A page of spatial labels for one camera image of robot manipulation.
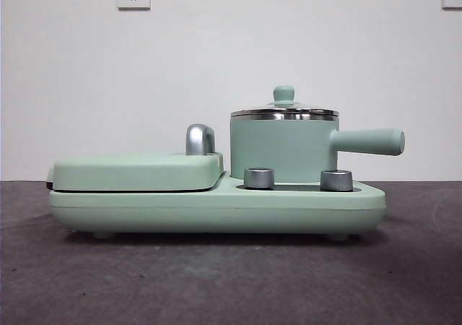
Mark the green pot with handle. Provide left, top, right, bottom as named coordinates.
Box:
left=229, top=115, right=406, bottom=183

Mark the glass pot lid green knob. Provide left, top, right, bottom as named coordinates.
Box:
left=230, top=84, right=341, bottom=121

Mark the silver control knob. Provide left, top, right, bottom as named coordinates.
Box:
left=243, top=166, right=274, bottom=189
left=319, top=168, right=353, bottom=192

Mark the green breakfast machine base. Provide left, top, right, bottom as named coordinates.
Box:
left=48, top=169, right=385, bottom=241

